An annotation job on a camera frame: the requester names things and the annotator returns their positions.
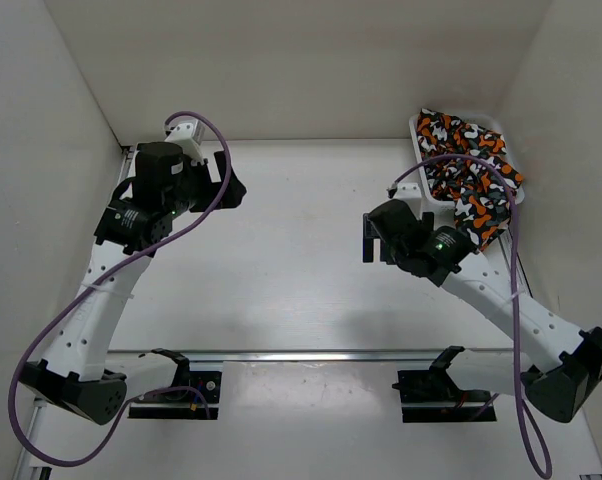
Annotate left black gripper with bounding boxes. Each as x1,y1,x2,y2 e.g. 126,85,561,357
164,151,245,219

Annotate orange camouflage shorts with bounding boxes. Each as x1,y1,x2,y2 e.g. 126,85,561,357
417,108,524,250

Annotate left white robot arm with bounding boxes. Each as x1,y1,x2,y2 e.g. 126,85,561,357
19,142,247,425

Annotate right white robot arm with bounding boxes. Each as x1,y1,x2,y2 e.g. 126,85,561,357
363,199,602,423

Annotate white plastic basket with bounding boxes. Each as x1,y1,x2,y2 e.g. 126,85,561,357
409,110,523,213

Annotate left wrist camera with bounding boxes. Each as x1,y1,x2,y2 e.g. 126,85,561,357
165,119,205,165

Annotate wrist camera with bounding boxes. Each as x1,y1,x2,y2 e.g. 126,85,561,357
165,119,205,165
387,181,422,215

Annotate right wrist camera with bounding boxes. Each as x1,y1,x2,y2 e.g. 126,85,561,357
387,181,422,215

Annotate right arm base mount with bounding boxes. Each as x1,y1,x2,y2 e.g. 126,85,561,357
392,370,497,424

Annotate aluminium frame rail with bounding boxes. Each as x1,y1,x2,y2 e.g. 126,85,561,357
105,349,517,364

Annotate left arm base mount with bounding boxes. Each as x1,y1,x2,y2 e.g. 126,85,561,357
127,362,223,421

